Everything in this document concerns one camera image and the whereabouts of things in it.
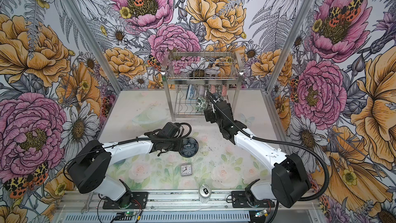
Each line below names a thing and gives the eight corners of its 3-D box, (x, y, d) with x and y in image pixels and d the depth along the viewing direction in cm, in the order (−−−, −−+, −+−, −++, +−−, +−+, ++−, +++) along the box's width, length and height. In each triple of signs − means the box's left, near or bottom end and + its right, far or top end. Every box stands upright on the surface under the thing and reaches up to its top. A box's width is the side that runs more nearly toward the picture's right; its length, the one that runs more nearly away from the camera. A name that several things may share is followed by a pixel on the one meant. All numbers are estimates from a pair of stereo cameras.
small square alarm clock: (180, 175, 84) (179, 174, 82) (181, 164, 87) (181, 162, 85) (191, 175, 84) (191, 174, 82) (192, 164, 87) (192, 162, 85)
